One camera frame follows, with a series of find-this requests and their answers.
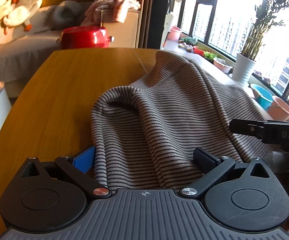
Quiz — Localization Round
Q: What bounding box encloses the white upright vacuum cleaner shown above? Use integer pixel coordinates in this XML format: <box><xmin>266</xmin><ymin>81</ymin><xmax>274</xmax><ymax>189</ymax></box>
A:
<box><xmin>160</xmin><ymin>0</ymin><xmax>182</xmax><ymax>49</ymax></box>

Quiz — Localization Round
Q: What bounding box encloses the grey round cushion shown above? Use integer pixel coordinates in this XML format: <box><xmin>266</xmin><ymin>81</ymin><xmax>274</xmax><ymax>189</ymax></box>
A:
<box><xmin>48</xmin><ymin>0</ymin><xmax>83</xmax><ymax>30</ymax></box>

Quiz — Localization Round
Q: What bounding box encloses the pink basin far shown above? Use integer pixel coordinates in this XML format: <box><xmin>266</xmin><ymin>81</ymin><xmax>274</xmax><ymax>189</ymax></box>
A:
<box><xmin>167</xmin><ymin>26</ymin><xmax>182</xmax><ymax>42</ymax></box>

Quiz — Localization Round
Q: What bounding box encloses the striped brown garment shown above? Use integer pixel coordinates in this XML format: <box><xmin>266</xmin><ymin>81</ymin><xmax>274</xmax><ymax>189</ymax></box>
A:
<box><xmin>91</xmin><ymin>51</ymin><xmax>280</xmax><ymax>190</ymax></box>

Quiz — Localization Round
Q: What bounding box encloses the red planter with greens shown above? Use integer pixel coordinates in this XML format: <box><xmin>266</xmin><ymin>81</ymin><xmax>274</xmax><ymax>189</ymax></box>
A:
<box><xmin>193</xmin><ymin>46</ymin><xmax>217</xmax><ymax>63</ymax></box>

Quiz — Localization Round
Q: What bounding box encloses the white goose plush toy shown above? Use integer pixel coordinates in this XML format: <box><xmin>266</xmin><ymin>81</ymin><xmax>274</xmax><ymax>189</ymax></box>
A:
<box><xmin>3</xmin><ymin>0</ymin><xmax>42</xmax><ymax>35</ymax></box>

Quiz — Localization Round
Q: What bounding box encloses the red round stool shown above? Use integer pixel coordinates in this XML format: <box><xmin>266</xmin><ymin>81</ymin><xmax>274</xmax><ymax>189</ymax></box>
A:
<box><xmin>59</xmin><ymin>25</ymin><xmax>115</xmax><ymax>49</ymax></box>

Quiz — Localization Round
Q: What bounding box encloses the tall green bamboo plant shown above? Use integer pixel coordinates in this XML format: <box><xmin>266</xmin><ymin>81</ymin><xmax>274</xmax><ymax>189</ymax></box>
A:
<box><xmin>241</xmin><ymin>0</ymin><xmax>289</xmax><ymax>61</ymax></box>

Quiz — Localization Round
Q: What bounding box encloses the pink bowl with soil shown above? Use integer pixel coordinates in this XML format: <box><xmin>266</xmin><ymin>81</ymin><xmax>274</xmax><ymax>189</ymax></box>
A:
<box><xmin>213</xmin><ymin>57</ymin><xmax>233</xmax><ymax>74</ymax></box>

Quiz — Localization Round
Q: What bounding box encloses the beige storage box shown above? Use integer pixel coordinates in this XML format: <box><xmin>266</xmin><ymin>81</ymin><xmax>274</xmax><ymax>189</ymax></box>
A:
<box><xmin>100</xmin><ymin>9</ymin><xmax>140</xmax><ymax>48</ymax></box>

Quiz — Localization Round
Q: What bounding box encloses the pink clothes pile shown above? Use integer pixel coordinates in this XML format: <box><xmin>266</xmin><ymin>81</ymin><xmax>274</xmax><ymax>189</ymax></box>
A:
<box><xmin>81</xmin><ymin>0</ymin><xmax>141</xmax><ymax>26</ymax></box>

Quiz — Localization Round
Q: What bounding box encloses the grey sofa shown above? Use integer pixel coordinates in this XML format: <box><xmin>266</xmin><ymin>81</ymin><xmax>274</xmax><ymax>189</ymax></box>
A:
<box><xmin>0</xmin><ymin>0</ymin><xmax>95</xmax><ymax>86</ymax></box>

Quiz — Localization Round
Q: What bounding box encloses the pink plastic bucket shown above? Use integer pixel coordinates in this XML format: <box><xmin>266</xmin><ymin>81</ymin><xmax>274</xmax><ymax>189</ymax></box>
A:
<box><xmin>267</xmin><ymin>95</ymin><xmax>289</xmax><ymax>121</ymax></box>

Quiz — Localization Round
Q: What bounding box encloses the teal plastic basin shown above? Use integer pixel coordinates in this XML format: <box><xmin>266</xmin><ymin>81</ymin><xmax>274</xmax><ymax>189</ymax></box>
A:
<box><xmin>250</xmin><ymin>83</ymin><xmax>273</xmax><ymax>110</ymax></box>

